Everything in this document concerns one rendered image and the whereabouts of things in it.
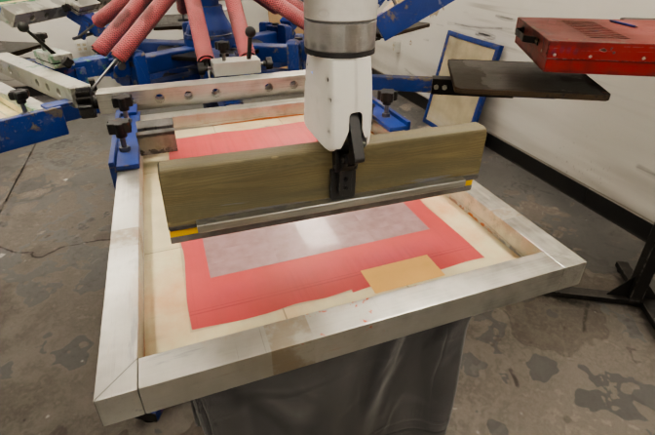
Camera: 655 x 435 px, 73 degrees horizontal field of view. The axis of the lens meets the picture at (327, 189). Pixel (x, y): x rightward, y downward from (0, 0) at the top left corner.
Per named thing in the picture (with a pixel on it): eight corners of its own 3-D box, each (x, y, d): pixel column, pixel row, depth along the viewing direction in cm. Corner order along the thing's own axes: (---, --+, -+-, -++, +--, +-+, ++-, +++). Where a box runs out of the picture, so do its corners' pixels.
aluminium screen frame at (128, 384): (579, 284, 59) (588, 261, 57) (102, 427, 42) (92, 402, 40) (351, 104, 124) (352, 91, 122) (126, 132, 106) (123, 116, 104)
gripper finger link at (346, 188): (328, 146, 51) (327, 197, 54) (339, 158, 48) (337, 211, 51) (355, 143, 52) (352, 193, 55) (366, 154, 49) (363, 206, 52)
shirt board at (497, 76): (566, 85, 170) (572, 63, 167) (604, 121, 136) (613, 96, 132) (235, 69, 191) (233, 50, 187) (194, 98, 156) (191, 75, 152)
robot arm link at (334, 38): (290, 12, 49) (291, 39, 50) (317, 25, 42) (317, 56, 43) (354, 10, 51) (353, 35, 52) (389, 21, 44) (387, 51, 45)
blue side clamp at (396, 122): (407, 150, 100) (410, 121, 96) (388, 153, 98) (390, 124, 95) (355, 108, 124) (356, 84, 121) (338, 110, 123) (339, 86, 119)
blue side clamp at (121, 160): (145, 192, 83) (137, 158, 80) (116, 197, 82) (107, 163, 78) (144, 135, 108) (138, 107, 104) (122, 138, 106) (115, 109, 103)
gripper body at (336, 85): (291, 30, 50) (294, 125, 55) (322, 49, 41) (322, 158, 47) (353, 27, 52) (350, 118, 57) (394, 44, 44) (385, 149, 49)
